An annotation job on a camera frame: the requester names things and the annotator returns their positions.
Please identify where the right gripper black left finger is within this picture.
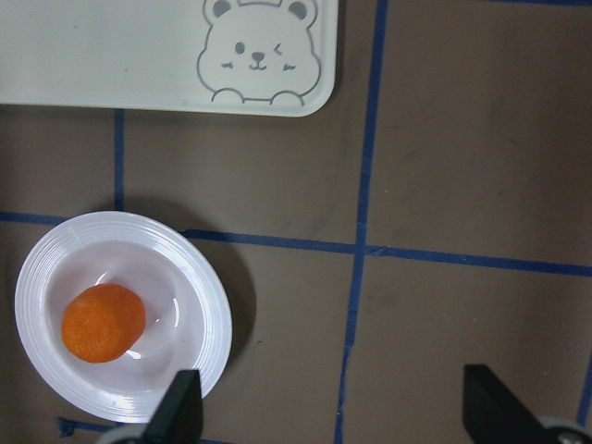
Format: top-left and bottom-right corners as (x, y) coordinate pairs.
(141, 369), (204, 444)

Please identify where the cream bear tray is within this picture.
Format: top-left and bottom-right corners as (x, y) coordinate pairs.
(1, 1), (339, 117)

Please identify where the white ribbed plate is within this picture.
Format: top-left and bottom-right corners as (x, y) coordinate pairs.
(15, 211), (232, 423)

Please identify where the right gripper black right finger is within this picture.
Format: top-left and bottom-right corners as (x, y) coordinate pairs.
(462, 364), (558, 444)

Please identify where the orange fruit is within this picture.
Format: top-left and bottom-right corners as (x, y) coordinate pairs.
(61, 283), (146, 364)

